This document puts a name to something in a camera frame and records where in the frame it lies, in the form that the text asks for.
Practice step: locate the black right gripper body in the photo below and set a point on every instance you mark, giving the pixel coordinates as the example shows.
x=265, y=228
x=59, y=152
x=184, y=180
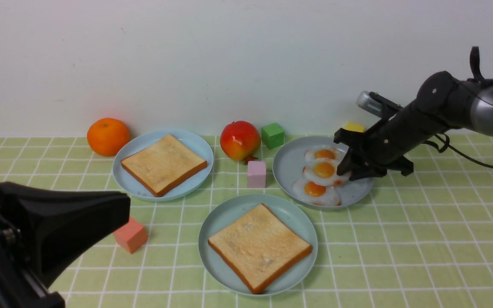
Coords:
x=379, y=149

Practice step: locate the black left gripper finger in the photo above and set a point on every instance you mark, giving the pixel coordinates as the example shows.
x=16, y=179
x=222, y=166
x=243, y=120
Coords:
x=47, y=230

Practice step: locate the fried egg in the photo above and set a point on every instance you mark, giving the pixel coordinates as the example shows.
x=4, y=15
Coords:
x=323, y=152
x=312, y=193
x=323, y=172

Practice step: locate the toast slice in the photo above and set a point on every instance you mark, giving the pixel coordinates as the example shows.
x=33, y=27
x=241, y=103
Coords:
x=164, y=165
x=259, y=248

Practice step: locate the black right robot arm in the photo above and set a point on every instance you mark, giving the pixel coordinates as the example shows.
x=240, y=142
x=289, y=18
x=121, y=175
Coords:
x=442, y=103

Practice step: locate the yellow cube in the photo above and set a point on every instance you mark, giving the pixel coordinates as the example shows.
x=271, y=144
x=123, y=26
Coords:
x=351, y=126

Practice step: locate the fried egg back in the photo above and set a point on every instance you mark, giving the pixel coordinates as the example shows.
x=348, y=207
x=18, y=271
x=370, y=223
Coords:
x=323, y=152

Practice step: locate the fried egg front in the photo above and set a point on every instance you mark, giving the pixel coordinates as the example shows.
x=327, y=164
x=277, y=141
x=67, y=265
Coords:
x=312, y=193

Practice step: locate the salmon pink cube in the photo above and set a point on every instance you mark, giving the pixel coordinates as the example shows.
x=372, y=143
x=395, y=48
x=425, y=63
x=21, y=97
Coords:
x=131, y=236

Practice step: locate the grey egg plate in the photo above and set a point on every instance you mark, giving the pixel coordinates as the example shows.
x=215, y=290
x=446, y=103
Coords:
x=288, y=167

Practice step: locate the orange fruit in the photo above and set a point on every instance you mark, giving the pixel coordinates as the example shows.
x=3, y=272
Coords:
x=107, y=136

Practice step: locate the green cube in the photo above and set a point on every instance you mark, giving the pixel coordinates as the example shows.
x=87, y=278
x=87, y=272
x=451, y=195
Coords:
x=272, y=135

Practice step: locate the light pink cube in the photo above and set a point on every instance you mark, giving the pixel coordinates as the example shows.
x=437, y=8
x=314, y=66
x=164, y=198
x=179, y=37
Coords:
x=257, y=174

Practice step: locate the red yellow apple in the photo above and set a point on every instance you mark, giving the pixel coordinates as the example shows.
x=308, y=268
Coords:
x=240, y=140

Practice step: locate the pale green centre plate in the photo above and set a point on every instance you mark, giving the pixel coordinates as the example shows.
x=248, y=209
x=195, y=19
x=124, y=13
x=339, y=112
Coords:
x=232, y=209

